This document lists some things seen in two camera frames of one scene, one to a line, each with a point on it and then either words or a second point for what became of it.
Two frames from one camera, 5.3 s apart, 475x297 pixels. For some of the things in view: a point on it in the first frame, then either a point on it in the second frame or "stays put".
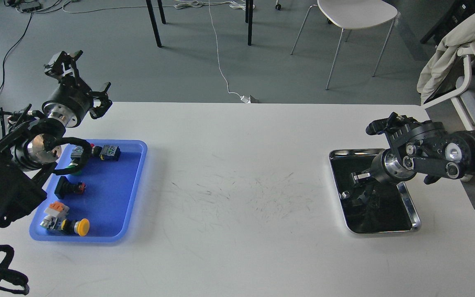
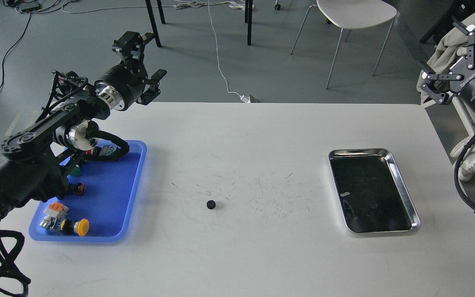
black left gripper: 71,99 → 123,84
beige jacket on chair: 473,30 stays put
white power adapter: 247,100 stays put
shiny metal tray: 373,206 stays put
